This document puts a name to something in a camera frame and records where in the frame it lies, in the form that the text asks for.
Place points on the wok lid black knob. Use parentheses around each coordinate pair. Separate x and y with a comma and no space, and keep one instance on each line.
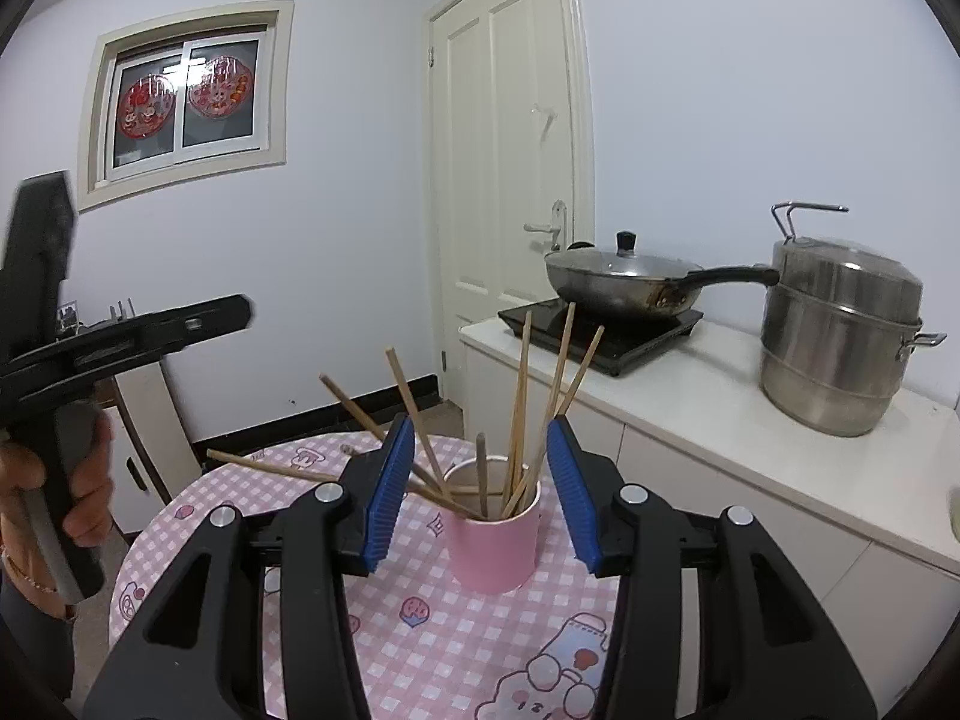
(622,262)

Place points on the white side cabinet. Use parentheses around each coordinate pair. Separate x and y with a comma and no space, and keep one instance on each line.
(157,420)

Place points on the bunch of wooden chopsticks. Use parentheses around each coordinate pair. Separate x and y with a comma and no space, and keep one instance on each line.
(520,390)

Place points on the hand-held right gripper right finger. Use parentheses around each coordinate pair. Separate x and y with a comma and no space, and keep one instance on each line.
(574,495)

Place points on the stainless steel steamer pot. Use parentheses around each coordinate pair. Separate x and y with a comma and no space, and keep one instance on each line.
(840,345)

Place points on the person's left hand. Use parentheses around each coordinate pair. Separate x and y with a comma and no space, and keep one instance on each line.
(94,487)

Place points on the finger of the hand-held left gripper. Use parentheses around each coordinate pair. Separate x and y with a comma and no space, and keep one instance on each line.
(195,319)
(37,240)

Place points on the pink checked cartoon tablecloth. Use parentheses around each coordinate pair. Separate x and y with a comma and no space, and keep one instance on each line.
(450,652)

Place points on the small photo frame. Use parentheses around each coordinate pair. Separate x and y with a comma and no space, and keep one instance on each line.
(69,315)

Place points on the small metal rack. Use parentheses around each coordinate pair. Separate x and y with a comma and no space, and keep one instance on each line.
(121,311)

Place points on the black induction cooktop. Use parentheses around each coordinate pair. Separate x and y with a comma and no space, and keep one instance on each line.
(630,349)

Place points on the cream panelled door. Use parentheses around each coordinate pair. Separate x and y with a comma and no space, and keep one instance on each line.
(502,165)

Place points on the red round window decoration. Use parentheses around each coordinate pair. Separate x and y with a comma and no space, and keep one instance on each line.
(217,90)
(146,109)

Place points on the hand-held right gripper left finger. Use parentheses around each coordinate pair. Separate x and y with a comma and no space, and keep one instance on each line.
(390,495)

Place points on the cream framed sliding window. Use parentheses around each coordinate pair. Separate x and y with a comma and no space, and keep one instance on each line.
(187,97)

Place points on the person's left forearm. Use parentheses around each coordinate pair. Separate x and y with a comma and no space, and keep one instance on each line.
(30,645)

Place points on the pink cylindrical cup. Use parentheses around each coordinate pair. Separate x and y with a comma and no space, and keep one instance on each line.
(491,547)

